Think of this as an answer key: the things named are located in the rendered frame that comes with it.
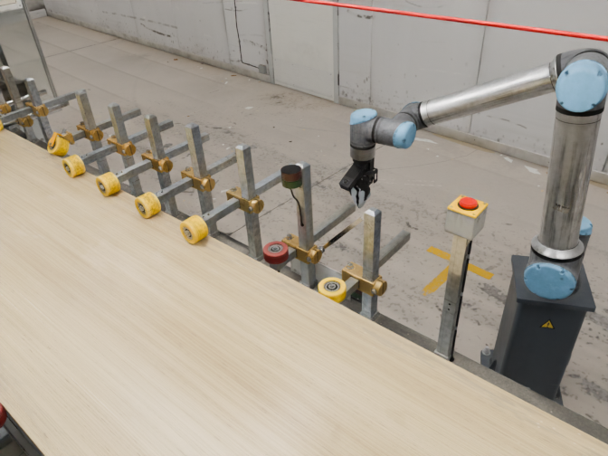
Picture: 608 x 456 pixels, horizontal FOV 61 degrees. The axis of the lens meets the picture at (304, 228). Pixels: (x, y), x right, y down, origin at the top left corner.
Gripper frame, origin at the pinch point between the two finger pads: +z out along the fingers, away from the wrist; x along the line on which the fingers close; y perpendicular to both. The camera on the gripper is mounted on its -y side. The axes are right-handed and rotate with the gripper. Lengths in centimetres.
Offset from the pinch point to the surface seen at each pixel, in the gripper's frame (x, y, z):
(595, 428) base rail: -96, -33, 13
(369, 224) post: -29, -37, -24
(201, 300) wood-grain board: 1, -75, -7
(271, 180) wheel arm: 23.5, -21.1, -13.3
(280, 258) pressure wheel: -3.5, -47.3, -6.9
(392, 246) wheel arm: -25.6, -17.5, -3.2
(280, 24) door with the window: 267, 249, 20
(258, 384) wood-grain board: -32, -86, -7
